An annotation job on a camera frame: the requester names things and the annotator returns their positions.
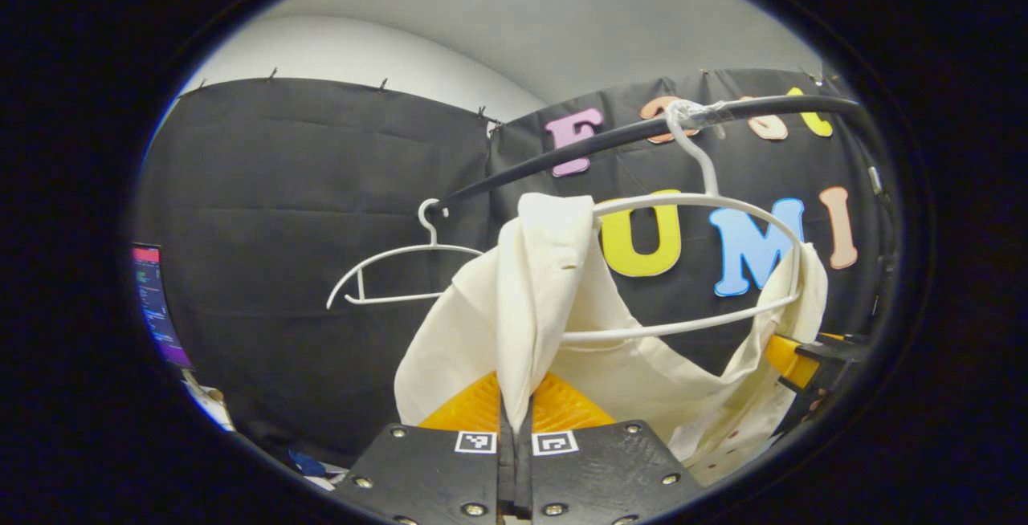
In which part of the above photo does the white plastic hanger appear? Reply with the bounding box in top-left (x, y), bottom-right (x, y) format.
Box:
top-left (326, 198), bottom-right (484, 311)

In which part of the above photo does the cream button shirt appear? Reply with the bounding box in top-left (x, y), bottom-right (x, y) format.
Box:
top-left (394, 192), bottom-right (830, 487)

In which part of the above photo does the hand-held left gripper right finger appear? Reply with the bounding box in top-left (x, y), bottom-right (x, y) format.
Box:
top-left (514, 371), bottom-right (708, 525)

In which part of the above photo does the white box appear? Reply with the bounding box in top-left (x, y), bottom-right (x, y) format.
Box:
top-left (183, 370), bottom-right (235, 432)

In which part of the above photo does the white hanger with taped hook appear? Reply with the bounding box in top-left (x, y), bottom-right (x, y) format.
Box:
top-left (562, 100), bottom-right (804, 343)

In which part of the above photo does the black backdrop cloth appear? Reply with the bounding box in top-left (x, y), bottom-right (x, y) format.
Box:
top-left (133, 67), bottom-right (892, 470)

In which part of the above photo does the computer monitor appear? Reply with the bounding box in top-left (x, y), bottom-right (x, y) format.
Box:
top-left (131, 244), bottom-right (194, 370)

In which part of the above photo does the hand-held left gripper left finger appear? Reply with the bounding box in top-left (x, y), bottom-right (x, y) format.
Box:
top-left (331, 371), bottom-right (515, 525)

